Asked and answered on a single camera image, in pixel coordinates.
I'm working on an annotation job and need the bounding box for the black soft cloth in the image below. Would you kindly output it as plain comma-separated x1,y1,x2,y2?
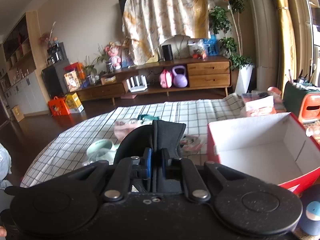
114,120,186,193

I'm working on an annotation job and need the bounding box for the printed small fabric pouch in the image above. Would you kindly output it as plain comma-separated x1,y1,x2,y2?
180,134,203,157

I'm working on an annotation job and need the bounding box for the mint green mug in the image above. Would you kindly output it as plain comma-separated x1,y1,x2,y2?
82,139,119,166

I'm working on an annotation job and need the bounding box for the pink mesh fabric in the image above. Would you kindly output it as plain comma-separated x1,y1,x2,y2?
114,119,152,141

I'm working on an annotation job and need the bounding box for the checkered white tablecloth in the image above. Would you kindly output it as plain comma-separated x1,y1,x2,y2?
20,94,244,187

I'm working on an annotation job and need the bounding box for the white wifi router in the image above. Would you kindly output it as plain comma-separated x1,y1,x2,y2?
126,75,148,93

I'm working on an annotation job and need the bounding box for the purple kettlebell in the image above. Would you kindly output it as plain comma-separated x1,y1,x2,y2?
172,66,188,88

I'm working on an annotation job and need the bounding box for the pink toy case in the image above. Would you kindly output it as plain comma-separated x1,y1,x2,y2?
159,69,172,88

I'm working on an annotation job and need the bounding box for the yellow carton box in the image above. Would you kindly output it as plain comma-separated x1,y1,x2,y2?
65,93,84,114

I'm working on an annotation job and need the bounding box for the orange gift box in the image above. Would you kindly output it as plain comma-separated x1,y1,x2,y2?
48,96,70,116

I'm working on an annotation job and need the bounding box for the wooden TV cabinet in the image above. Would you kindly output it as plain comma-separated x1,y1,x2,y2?
76,56,232,102

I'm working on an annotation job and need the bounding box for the red cardboard box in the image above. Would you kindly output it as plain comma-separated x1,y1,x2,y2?
207,113,319,194

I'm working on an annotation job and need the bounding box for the pink plush doll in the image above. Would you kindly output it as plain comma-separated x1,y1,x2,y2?
105,42,121,70

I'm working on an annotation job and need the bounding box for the black cylinder speaker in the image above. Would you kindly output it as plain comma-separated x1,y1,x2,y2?
162,44,174,61

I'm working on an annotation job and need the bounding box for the white plant pot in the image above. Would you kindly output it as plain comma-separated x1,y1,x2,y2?
235,64,254,95

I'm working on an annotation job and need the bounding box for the snack bag on cabinet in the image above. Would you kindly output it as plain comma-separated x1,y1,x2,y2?
187,39,207,59

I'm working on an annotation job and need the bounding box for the black mini fridge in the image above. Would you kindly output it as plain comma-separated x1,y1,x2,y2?
42,59,70,99

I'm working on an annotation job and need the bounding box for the blue plastic bag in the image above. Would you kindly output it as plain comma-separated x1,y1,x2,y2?
203,34,220,56

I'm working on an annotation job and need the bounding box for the coffee machine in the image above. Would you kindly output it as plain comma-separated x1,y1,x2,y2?
47,42,67,66

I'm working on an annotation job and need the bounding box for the dark blue whale toy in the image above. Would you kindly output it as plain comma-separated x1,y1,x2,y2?
298,184,320,236

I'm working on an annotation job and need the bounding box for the orange plastic stool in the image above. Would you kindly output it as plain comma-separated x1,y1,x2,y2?
298,92,320,123

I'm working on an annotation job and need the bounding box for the tall green potted plant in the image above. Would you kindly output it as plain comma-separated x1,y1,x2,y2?
209,0,253,69

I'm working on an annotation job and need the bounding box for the floral cloth covering TV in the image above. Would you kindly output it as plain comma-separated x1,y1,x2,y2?
123,0,209,65

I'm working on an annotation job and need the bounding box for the yellow curtain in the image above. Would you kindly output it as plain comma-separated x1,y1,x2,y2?
275,0,297,94

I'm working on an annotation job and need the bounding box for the wooden wall shelf unit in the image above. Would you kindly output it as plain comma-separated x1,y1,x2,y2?
1,10,50,116

